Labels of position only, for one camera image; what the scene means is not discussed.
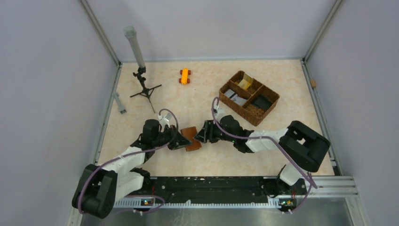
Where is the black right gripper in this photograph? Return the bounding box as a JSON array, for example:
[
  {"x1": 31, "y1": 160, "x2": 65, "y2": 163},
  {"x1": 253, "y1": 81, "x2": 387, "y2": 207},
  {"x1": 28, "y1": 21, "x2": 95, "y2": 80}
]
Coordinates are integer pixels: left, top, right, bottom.
[{"x1": 194, "y1": 119, "x2": 236, "y2": 143}]

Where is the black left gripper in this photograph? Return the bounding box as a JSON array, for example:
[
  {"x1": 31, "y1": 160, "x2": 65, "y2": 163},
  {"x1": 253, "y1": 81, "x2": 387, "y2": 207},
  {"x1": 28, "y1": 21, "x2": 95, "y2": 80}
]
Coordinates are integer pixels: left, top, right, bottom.
[{"x1": 152, "y1": 124, "x2": 192, "y2": 150}]

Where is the brown leather card holder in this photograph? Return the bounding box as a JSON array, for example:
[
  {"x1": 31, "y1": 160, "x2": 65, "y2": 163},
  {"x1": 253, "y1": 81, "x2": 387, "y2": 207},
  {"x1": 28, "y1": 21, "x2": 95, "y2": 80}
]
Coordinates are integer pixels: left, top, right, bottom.
[{"x1": 181, "y1": 126, "x2": 202, "y2": 152}]

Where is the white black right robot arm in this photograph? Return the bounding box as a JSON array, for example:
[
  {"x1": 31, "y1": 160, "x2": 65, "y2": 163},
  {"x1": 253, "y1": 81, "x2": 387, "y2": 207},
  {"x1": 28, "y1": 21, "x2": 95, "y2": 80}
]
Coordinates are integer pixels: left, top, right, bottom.
[{"x1": 194, "y1": 115, "x2": 331, "y2": 194}]

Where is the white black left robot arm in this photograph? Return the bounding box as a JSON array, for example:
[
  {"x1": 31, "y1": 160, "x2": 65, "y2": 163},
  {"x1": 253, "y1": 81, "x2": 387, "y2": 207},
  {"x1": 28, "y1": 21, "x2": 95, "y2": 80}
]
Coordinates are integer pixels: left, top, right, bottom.
[{"x1": 72, "y1": 119, "x2": 192, "y2": 219}]

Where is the black card in basket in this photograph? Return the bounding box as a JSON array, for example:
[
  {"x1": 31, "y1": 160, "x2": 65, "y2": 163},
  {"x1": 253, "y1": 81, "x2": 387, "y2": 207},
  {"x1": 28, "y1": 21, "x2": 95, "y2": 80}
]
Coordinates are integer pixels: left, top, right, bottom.
[{"x1": 251, "y1": 95, "x2": 272, "y2": 112}]

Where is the woven wicker divided basket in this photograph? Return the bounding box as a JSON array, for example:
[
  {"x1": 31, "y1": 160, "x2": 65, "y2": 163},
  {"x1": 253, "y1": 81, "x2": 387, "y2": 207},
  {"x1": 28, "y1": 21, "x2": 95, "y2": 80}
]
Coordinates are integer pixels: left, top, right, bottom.
[{"x1": 219, "y1": 71, "x2": 280, "y2": 126}]

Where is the orange toy car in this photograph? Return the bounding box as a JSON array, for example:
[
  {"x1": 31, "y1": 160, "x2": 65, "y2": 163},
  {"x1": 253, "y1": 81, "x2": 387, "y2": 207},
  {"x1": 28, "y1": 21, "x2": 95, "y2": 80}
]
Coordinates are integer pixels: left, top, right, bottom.
[{"x1": 178, "y1": 68, "x2": 191, "y2": 85}]

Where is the small wooden block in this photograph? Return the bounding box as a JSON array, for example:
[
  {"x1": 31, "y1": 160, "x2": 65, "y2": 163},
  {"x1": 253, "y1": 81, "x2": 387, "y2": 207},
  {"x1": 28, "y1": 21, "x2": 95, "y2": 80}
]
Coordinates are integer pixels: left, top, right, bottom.
[{"x1": 309, "y1": 79, "x2": 317, "y2": 89}]

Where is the black tripod with grey tube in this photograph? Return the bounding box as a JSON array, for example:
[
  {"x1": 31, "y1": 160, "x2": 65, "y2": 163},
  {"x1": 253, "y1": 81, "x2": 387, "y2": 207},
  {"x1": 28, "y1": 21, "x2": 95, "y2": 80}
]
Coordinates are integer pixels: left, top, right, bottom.
[{"x1": 123, "y1": 25, "x2": 162, "y2": 113}]

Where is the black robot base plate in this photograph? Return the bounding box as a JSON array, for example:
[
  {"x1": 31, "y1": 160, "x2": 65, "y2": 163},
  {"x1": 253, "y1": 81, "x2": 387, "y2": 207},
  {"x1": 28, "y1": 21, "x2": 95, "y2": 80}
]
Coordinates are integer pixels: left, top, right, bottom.
[{"x1": 130, "y1": 176, "x2": 307, "y2": 204}]

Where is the grey metal bracket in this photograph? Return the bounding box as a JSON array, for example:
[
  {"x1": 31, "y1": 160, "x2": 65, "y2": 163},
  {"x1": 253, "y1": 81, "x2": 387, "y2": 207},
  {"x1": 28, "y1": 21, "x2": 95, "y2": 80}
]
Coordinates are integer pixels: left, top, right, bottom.
[{"x1": 112, "y1": 92, "x2": 127, "y2": 114}]

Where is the aluminium frame rail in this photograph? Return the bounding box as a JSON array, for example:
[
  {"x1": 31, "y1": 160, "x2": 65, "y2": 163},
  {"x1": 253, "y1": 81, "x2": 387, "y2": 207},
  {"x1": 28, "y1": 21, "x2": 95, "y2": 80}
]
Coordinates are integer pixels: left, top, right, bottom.
[{"x1": 300, "y1": 59, "x2": 359, "y2": 198}]

